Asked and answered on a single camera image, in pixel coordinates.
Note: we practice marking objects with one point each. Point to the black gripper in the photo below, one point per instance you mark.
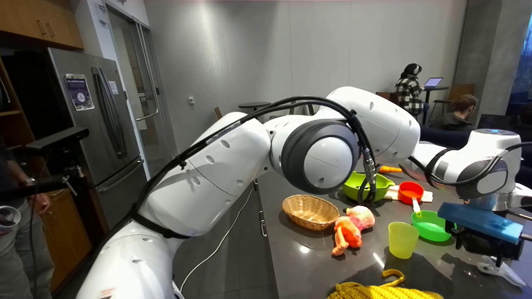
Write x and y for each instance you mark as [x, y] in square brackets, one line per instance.
[484, 245]

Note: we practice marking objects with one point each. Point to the white plastic clip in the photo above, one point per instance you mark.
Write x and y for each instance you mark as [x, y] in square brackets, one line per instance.
[502, 271]

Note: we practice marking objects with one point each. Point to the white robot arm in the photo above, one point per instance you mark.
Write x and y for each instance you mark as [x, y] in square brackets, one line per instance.
[314, 143]

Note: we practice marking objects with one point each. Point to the small green bowl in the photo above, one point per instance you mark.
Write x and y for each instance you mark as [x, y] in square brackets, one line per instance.
[429, 226]

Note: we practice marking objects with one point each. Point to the lime green colander bowl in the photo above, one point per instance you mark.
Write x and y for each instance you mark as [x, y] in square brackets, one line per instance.
[358, 186]

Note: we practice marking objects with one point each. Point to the translucent yellow-green cup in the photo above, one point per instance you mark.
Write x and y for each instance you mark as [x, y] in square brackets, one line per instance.
[402, 240]

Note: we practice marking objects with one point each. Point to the red small cup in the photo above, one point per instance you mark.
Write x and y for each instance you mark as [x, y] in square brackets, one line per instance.
[409, 191]

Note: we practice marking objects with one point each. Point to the yellow knitted cloth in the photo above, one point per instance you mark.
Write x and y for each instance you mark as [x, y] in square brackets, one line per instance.
[389, 289]

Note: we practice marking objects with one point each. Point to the seated person dark hair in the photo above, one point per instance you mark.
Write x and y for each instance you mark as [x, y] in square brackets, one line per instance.
[454, 127]

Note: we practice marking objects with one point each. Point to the orange carrot toy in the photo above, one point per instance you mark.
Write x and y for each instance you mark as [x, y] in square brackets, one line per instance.
[389, 170]

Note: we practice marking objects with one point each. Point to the orange plush toy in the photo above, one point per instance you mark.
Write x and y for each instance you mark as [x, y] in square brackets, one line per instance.
[349, 228]

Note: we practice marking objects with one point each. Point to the person in plaid shirt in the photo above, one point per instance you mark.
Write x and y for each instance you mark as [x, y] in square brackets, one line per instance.
[407, 90]

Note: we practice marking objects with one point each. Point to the woven wicker basket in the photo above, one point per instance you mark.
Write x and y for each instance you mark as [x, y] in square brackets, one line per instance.
[309, 211]

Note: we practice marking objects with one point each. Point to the stainless steel refrigerator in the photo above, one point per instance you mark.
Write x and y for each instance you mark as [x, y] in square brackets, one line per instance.
[60, 90]

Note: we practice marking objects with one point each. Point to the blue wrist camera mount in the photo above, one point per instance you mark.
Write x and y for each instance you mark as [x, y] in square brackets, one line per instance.
[482, 221]

